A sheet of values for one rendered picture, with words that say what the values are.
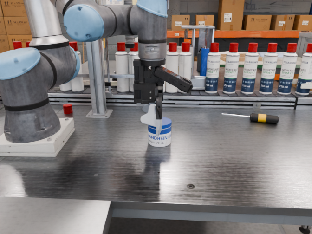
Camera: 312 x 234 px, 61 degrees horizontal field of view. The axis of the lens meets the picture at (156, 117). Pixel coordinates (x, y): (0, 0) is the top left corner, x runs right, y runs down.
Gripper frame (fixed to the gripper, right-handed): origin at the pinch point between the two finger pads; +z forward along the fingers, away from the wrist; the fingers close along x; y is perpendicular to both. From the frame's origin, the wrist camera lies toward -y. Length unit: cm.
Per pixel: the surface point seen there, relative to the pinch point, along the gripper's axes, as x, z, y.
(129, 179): 19.4, 5.1, 7.2
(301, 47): -185, -1, -134
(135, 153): 7.3, 5.0, 6.8
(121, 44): -36.4, -19.9, 15.2
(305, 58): -33, -15, -57
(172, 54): -34.8, -16.4, -5.0
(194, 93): -35.0, 0.0, -14.6
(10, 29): -331, -9, 218
